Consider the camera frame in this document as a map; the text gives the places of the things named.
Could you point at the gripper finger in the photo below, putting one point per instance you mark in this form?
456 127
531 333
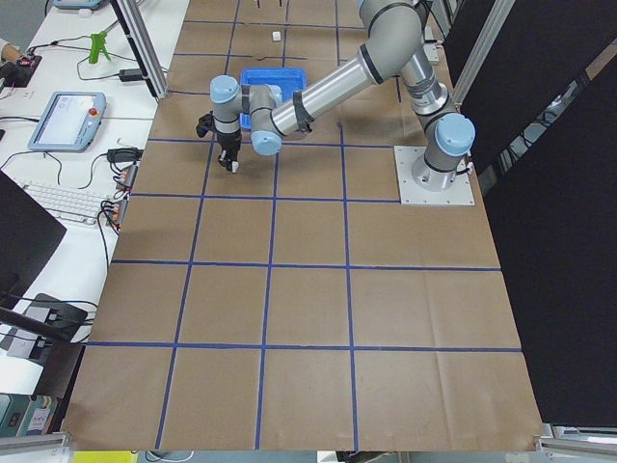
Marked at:
233 156
224 161

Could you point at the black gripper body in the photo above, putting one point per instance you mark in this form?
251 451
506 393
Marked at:
228 141

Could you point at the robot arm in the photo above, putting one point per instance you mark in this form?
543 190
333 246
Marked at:
394 47

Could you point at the blue plastic tray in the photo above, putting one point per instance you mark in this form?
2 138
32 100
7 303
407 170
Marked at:
283 81

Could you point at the person hand at desk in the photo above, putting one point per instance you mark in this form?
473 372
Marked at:
9 53

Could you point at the black power adapter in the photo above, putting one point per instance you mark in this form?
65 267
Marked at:
130 75
123 155

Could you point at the brown paper table mat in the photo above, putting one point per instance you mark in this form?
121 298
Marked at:
296 304

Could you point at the teach pendant tablet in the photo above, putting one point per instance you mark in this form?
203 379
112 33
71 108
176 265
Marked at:
69 122

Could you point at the white keyboard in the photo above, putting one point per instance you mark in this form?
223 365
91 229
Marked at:
65 204

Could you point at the green reacher grabber tool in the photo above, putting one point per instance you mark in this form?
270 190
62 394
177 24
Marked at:
98 47

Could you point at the black monitor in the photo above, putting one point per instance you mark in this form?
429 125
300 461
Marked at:
29 237

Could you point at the black monitor stand base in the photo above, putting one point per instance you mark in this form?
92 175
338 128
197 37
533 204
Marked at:
56 314

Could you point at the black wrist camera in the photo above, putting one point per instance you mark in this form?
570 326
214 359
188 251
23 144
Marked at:
205 125

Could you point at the aluminium frame post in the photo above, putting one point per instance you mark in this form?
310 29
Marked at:
136 33

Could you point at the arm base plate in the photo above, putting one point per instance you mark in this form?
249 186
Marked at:
420 185

